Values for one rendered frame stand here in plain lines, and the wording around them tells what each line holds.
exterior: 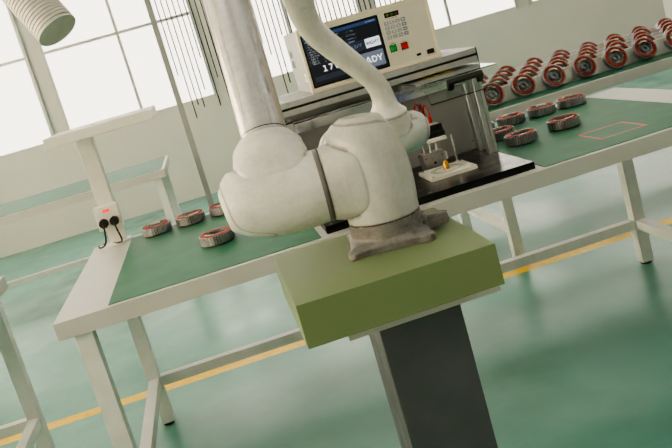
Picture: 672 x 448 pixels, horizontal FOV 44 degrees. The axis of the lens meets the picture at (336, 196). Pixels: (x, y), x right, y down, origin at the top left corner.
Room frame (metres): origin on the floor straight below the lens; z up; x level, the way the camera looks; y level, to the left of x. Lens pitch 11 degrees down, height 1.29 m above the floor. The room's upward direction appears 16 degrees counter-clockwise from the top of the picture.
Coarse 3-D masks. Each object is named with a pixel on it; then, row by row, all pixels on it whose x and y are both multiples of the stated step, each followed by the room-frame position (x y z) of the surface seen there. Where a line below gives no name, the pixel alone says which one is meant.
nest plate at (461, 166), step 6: (456, 162) 2.64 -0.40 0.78; (462, 162) 2.61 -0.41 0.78; (468, 162) 2.59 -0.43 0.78; (438, 168) 2.63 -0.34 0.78; (450, 168) 2.57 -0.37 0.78; (456, 168) 2.55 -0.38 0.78; (462, 168) 2.52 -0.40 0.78; (468, 168) 2.52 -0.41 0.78; (474, 168) 2.52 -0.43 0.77; (420, 174) 2.63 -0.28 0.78; (426, 174) 2.59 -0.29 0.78; (432, 174) 2.56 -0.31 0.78; (438, 174) 2.53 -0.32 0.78; (444, 174) 2.51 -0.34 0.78; (450, 174) 2.51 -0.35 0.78; (456, 174) 2.51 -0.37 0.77; (432, 180) 2.50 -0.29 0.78
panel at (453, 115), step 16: (368, 96) 2.82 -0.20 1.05; (304, 112) 2.79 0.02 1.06; (320, 112) 2.80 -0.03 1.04; (432, 112) 2.84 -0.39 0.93; (448, 112) 2.85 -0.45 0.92; (464, 112) 2.85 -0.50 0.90; (320, 128) 2.79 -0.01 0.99; (448, 128) 2.85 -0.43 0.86; (464, 128) 2.85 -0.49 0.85; (432, 144) 2.84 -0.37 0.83; (448, 144) 2.84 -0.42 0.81; (464, 144) 2.85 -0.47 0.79; (416, 160) 2.83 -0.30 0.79
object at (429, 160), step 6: (432, 150) 2.74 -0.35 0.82; (438, 150) 2.71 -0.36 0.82; (420, 156) 2.73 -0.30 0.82; (426, 156) 2.70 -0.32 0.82; (432, 156) 2.70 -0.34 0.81; (438, 156) 2.71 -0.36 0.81; (444, 156) 2.71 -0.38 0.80; (420, 162) 2.75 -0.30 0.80; (426, 162) 2.70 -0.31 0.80; (432, 162) 2.70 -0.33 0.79; (438, 162) 2.70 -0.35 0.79; (426, 168) 2.70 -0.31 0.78; (432, 168) 2.70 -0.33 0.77
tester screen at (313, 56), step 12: (360, 24) 2.70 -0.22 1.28; (372, 24) 2.70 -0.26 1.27; (348, 36) 2.69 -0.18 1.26; (360, 36) 2.70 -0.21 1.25; (372, 36) 2.70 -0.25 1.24; (312, 48) 2.68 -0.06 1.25; (372, 48) 2.70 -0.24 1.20; (312, 60) 2.68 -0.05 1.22; (324, 60) 2.68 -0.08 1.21; (312, 72) 2.68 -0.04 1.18
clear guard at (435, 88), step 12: (444, 72) 2.69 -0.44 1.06; (456, 72) 2.57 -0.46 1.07; (468, 72) 2.49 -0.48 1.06; (492, 72) 2.48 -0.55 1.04; (408, 84) 2.63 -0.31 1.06; (420, 84) 2.51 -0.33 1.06; (432, 84) 2.48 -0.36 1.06; (444, 84) 2.47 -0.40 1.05; (456, 84) 2.47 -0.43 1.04; (468, 84) 2.46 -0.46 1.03; (480, 84) 2.46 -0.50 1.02; (492, 84) 2.45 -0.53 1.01; (432, 96) 2.45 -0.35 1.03; (444, 96) 2.44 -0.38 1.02; (456, 96) 2.44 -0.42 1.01
